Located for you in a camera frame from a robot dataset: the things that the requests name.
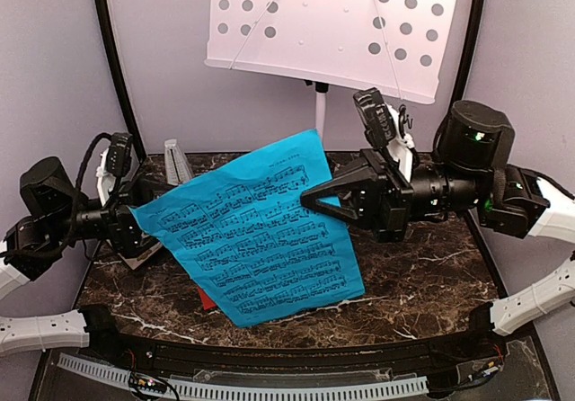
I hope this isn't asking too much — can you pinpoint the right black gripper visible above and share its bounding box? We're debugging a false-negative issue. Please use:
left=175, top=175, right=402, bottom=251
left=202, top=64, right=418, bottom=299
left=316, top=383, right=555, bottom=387
left=299, top=145, right=485, bottom=242

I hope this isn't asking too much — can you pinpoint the blue sheet music page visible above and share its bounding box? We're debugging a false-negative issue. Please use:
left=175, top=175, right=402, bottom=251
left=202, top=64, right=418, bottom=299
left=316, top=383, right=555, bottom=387
left=132, top=130, right=365, bottom=327

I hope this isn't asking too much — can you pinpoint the white music stand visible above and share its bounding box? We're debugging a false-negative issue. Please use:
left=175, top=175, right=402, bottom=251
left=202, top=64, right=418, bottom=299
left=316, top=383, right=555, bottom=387
left=205, top=0, right=456, bottom=105

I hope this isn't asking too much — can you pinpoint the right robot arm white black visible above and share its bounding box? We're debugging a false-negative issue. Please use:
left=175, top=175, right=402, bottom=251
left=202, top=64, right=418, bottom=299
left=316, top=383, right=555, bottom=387
left=300, top=94, right=574, bottom=242

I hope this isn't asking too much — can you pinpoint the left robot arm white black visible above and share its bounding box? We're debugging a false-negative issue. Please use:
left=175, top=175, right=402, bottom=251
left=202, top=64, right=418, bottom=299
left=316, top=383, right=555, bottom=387
left=1, top=156, right=162, bottom=361

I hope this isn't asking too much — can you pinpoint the floral square plate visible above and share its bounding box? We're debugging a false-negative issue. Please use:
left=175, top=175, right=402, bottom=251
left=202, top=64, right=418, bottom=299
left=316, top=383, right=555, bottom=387
left=120, top=243, right=163, bottom=270

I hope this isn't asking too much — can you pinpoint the white metronome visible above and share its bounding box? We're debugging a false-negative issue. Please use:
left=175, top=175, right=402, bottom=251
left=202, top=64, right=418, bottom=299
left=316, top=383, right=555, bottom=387
left=164, top=139, right=194, bottom=186

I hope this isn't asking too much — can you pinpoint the red sheet music page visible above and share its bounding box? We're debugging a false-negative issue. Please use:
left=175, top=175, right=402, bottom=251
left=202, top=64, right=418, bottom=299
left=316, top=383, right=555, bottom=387
left=198, top=288, right=217, bottom=311

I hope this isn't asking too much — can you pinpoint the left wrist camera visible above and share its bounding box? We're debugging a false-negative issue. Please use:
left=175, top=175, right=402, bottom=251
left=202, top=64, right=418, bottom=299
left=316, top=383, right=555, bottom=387
left=96, top=131, right=135, bottom=204

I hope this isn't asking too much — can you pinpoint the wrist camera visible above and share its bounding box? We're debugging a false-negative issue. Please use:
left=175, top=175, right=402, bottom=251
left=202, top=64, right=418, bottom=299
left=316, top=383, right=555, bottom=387
left=352, top=86, right=417, bottom=182
left=96, top=131, right=135, bottom=204

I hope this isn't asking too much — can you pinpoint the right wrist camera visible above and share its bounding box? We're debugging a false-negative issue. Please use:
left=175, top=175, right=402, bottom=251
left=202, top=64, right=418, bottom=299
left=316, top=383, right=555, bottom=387
left=352, top=86, right=417, bottom=182

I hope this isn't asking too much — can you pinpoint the black front rail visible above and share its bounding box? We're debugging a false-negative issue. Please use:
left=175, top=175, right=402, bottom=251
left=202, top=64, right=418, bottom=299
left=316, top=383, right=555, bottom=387
left=79, top=305, right=507, bottom=374

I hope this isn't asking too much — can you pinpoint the grey cable duct strip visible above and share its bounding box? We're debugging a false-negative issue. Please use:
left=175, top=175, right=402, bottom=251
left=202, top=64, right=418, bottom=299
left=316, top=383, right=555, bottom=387
left=57, top=353, right=429, bottom=400

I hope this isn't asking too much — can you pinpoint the right black frame post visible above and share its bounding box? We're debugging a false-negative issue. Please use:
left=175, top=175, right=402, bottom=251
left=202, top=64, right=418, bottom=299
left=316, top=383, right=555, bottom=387
left=448, top=0, right=485, bottom=106

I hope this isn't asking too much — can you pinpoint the black frame post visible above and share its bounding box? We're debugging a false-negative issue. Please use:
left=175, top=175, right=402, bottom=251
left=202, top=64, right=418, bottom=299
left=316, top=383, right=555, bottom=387
left=448, top=0, right=485, bottom=106
left=93, top=0, right=147, bottom=162

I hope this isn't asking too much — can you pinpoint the left black frame post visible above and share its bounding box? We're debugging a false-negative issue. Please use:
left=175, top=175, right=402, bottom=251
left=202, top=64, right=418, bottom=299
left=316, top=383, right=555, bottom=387
left=93, top=0, right=147, bottom=162

